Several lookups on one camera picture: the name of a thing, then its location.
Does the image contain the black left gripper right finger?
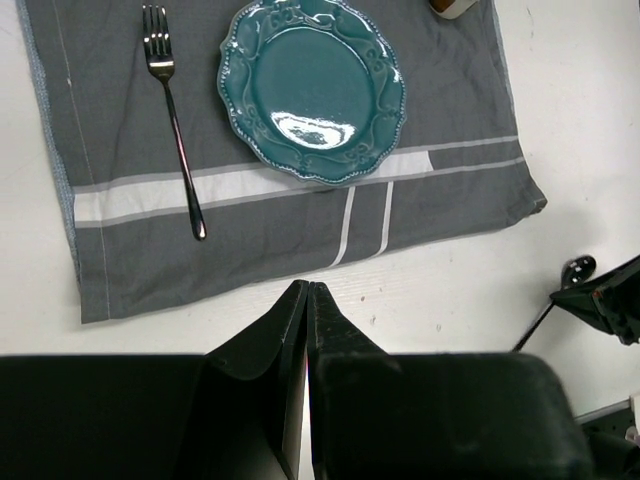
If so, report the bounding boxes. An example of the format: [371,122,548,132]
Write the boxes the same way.
[306,282,386,479]

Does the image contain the dark metal spoon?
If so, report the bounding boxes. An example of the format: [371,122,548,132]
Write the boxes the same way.
[510,254,598,352]

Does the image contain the teal ceramic plate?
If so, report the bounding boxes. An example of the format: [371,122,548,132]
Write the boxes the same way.
[217,1,407,186]

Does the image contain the silver metal fork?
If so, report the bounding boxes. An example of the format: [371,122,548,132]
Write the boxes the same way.
[142,4,207,241]

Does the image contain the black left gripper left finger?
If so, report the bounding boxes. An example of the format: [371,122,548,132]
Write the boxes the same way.
[204,280,308,479]

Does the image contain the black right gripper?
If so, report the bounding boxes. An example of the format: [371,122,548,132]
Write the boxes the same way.
[550,257,639,346]

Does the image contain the grey striped cloth placemat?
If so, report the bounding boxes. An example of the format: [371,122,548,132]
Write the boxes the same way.
[17,1,546,324]

